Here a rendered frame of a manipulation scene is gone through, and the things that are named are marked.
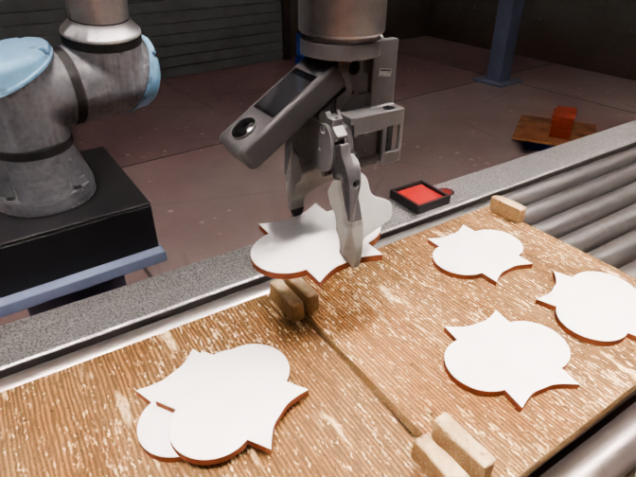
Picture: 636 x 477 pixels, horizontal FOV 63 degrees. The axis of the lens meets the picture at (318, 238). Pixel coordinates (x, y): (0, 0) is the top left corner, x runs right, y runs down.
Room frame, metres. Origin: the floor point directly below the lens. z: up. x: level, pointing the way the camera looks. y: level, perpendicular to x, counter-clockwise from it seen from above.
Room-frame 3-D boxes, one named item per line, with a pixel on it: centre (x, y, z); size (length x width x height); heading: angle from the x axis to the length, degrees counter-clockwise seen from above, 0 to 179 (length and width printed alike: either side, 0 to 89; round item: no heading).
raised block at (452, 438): (0.29, -0.13, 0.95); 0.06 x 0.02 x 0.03; 34
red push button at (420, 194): (0.82, -0.18, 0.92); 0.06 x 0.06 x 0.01; 33
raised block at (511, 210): (0.73, -0.30, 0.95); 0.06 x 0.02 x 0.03; 34
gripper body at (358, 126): (0.48, -0.03, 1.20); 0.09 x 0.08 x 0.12; 122
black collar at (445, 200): (0.82, -0.18, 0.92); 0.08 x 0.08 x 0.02; 33
